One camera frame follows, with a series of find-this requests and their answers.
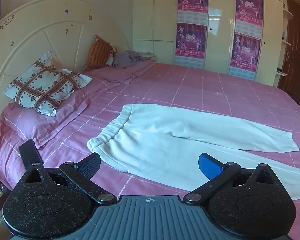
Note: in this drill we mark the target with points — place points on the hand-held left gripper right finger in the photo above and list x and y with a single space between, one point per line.
210 166

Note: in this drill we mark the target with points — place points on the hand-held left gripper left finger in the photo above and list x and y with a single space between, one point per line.
88 166

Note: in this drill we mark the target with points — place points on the white pants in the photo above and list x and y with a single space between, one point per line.
165 135

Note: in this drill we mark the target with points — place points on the pink checked pillow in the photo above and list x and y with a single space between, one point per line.
60 120
120 73

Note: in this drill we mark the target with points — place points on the pink checked bedsheet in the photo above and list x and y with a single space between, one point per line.
202 87

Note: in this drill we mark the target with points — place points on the heart patterned white pillow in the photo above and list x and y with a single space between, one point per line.
42 85

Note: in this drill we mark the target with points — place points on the small white printed pillow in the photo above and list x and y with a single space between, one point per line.
111 56

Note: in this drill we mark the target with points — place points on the orange striped pillow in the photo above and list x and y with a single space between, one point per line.
97 52

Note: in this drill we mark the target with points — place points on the grey crumpled cloth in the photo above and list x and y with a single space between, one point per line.
127 58

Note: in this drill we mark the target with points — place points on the stack of books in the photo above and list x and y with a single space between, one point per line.
148 55

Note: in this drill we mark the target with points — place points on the brown wooden door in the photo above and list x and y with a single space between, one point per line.
296 55

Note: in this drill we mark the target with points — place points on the cream wooden headboard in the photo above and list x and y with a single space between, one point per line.
40 30

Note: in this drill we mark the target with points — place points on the cream wardrobe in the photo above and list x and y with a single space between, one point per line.
152 17

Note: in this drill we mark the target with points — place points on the cream corner shelf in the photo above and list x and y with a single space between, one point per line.
286 15

